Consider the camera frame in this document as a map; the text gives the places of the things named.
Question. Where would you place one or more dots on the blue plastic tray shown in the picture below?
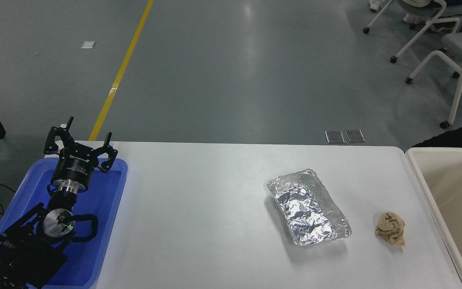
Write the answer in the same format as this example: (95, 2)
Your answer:
(106, 208)

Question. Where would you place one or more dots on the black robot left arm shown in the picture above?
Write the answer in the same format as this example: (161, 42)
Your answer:
(22, 257)

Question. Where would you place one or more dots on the metal floor plate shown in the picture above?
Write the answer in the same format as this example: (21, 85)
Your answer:
(355, 135)
(335, 136)

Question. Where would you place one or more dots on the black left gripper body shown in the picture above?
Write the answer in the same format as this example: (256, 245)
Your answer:
(72, 166)

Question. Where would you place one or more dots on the white-framed grey office chair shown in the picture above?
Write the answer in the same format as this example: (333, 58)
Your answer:
(423, 12)
(461, 44)

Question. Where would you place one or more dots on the crumpled foil tray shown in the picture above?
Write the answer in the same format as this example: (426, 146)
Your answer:
(307, 212)

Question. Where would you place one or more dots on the white paper scrap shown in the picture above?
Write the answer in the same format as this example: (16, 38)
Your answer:
(88, 44)

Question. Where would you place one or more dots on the crumpled tan paper ball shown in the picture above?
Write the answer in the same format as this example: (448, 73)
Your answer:
(391, 228)

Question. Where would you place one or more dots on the person's foot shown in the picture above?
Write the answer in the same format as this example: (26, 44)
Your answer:
(375, 5)
(410, 18)

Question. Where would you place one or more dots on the large pale bin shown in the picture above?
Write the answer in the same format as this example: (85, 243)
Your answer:
(455, 192)

